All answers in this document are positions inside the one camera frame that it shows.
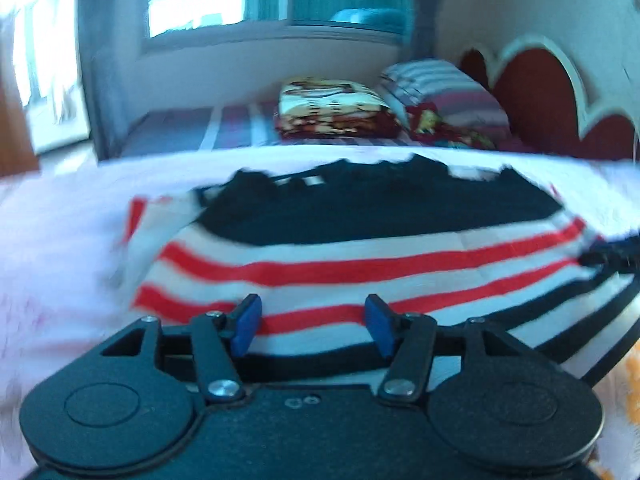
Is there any striped mattress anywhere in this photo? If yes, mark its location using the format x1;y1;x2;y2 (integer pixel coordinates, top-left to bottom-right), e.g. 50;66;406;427
122;102;281;157

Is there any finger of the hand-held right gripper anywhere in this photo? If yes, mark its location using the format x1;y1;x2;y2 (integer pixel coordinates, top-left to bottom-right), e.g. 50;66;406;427
580;239;640;275

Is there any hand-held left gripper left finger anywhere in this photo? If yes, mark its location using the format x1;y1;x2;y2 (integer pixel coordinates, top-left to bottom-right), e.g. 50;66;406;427
100;294;263;403

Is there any striped knit sweater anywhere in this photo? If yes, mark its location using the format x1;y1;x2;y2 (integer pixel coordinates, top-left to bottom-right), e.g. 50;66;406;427
117;157;640;386

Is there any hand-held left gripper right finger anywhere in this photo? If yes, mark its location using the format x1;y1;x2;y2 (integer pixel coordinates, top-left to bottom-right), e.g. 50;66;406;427
364;294;538;403

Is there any grey curtain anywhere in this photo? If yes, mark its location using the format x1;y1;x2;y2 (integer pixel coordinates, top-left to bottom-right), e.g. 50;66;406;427
400;0;451;61
75;0;132;161

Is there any red scalloped headboard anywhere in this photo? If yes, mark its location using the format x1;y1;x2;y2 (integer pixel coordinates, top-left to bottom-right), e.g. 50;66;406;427
457;35;640;163

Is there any brown wooden door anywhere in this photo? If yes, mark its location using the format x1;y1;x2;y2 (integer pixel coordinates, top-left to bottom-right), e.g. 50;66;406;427
0;75;40;178

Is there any red printed cloth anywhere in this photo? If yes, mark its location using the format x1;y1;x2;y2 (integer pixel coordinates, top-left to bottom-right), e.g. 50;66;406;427
400;102;496;150

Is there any teal cushion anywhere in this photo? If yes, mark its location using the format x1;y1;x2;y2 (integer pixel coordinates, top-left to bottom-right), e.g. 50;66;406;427
330;7;407;32

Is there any folded cartoon print blanket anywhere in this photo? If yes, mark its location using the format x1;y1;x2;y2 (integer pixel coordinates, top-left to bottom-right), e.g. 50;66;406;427
274;77;401;140

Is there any striped pillow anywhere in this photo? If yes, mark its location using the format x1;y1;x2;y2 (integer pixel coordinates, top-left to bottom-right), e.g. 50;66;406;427
377;59;511;141

